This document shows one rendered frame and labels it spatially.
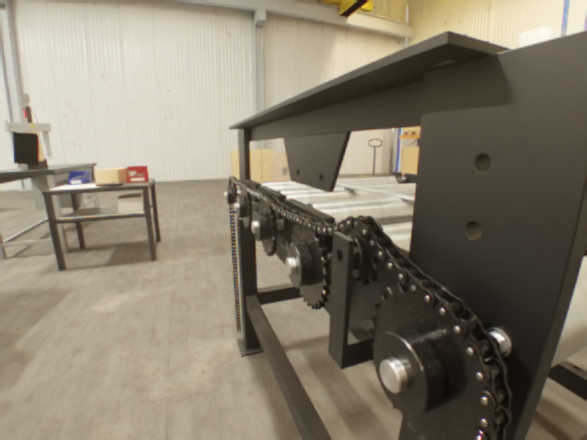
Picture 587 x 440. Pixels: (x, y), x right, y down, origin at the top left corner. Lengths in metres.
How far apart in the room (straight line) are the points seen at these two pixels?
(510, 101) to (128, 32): 11.36
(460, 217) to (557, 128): 0.11
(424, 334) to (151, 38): 11.28
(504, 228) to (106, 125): 10.98
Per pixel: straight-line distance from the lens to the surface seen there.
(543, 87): 0.29
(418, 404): 0.32
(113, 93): 11.12
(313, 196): 1.14
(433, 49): 0.30
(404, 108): 0.43
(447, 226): 0.34
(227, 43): 11.47
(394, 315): 0.35
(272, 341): 1.22
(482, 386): 0.29
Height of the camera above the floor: 1.07
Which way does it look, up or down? 14 degrees down
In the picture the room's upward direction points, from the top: straight up
